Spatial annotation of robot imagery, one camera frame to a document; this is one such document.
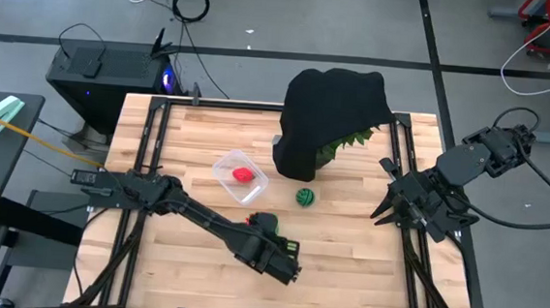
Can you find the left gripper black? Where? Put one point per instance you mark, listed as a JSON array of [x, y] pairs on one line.
[[273, 243]]

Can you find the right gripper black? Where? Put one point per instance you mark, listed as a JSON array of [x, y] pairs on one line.
[[410, 197]]

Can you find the red toy strawberry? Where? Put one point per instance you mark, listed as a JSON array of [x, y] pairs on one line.
[[243, 175]]

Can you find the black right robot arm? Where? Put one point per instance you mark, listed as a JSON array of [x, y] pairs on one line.
[[463, 162]]

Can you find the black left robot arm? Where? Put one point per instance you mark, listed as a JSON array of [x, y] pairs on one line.
[[202, 217]]

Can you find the clear plastic tupperware container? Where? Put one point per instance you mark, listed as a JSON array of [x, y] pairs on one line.
[[248, 193]]

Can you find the green striped toy watermelon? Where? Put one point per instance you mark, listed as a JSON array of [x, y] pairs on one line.
[[305, 197]]

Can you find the green leafy plant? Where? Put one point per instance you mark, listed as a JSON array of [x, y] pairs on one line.
[[348, 141]]

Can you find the black cloth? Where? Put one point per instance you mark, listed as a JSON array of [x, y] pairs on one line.
[[326, 109]]

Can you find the black computer tower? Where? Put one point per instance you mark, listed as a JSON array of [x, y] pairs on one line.
[[115, 84]]

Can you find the black wifi antenna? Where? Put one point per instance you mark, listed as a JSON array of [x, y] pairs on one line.
[[158, 46]]

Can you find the small black box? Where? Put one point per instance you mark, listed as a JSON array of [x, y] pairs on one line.
[[93, 63]]

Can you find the mint green stapler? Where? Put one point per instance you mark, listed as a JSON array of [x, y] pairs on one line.
[[2, 113]]

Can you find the black aluminium table frame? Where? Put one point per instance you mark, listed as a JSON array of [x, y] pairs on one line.
[[230, 104]]

